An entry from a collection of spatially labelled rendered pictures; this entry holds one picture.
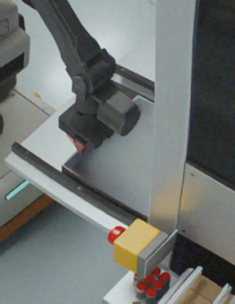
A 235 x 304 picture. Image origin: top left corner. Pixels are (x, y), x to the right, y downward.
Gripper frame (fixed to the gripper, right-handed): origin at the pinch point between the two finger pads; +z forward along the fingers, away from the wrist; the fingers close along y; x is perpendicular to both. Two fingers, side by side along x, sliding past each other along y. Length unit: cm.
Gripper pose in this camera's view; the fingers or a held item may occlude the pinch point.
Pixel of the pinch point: (82, 149)
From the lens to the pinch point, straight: 157.0
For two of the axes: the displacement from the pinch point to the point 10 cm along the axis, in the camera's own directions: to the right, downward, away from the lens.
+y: 7.8, 5.5, -3.0
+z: -1.2, 6.0, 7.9
